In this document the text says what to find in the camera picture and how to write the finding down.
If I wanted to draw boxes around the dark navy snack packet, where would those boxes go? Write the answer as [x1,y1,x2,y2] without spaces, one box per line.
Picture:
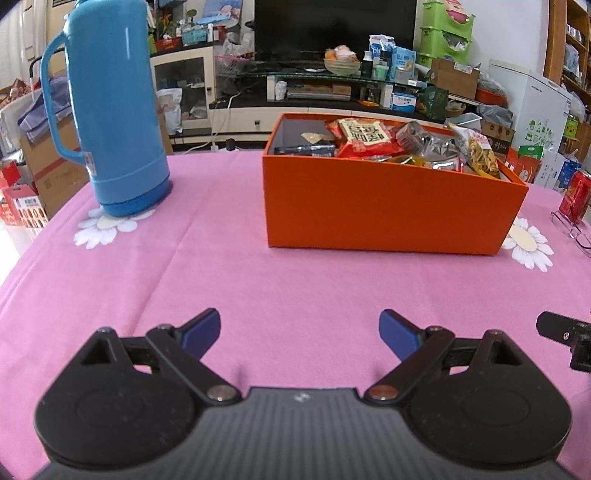
[273,144,337,158]

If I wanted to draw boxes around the blue thermos jug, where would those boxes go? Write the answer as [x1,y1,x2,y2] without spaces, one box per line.
[41,0,174,217]

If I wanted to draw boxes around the blue white carton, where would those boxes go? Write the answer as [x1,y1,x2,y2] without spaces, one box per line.
[549,157,583,193]

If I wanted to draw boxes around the black television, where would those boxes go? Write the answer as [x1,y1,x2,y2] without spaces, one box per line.
[254,0,419,63]

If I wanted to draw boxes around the orange cardboard box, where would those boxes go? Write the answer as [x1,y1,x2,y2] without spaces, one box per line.
[262,112,529,256]

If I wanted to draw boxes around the large taped cardboard box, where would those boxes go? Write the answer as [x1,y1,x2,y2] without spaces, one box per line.
[18,113,90,217]

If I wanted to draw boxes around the brown cardboard box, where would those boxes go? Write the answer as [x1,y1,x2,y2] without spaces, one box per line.
[430,58,481,100]

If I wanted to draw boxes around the purple striped cloth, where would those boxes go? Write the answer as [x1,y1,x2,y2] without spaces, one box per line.
[18,76,70,144]

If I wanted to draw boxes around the blue white mask box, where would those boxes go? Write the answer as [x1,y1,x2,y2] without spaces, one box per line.
[390,90,419,113]

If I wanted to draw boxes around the eyeglasses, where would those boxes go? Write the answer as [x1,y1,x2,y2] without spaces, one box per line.
[550,210,591,258]

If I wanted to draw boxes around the red gift box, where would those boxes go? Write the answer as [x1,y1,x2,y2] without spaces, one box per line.
[0,182,49,228]

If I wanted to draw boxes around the green plastic stacking baskets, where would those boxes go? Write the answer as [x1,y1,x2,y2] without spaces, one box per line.
[418,0,476,58]

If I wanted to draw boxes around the fruit bowl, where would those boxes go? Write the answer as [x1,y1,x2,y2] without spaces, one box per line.
[323,45,362,77]

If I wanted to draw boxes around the yellow white snack packet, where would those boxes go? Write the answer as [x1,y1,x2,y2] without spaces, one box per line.
[450,124,502,180]

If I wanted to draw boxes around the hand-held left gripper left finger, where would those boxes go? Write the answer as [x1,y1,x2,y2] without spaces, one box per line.
[78,308,243,407]

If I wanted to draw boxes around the wooden shelf unit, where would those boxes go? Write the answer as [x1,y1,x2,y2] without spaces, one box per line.
[544,0,591,121]

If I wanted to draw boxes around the glass top TV stand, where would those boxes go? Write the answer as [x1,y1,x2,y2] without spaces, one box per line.
[209,62,458,139]

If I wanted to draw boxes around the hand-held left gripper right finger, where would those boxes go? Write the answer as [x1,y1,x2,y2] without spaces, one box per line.
[362,309,520,407]

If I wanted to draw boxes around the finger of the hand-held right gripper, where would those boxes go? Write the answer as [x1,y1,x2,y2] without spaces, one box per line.
[537,311,591,370]

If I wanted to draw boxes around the white glass-door cabinet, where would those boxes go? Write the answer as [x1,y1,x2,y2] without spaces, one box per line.
[150,45,217,139]

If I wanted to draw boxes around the silver orange chip bag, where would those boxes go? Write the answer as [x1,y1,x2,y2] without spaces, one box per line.
[396,121,464,172]

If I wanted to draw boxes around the red soda can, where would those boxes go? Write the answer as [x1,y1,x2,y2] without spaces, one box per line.
[558,168,591,224]

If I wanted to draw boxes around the pink flower tablecloth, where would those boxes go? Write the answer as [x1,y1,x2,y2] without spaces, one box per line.
[0,148,591,480]

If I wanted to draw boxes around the red fried nut packet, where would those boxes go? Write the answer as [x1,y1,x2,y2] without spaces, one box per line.
[325,117,407,158]

